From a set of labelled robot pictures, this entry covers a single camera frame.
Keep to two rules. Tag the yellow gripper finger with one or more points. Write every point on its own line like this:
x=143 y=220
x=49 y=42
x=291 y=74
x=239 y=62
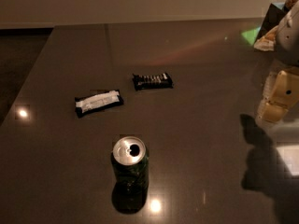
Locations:
x=280 y=94

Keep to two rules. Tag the green soda can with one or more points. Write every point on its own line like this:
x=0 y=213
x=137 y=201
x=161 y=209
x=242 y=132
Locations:
x=130 y=162

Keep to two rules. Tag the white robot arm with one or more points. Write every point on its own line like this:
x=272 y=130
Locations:
x=279 y=35

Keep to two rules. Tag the crumpled snack bags pile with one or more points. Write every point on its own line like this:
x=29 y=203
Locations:
x=266 y=38

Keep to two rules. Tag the black snack bar wrapper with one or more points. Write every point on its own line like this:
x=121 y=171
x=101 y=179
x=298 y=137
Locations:
x=149 y=82

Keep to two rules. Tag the white and black snack bar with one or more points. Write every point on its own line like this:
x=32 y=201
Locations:
x=97 y=102

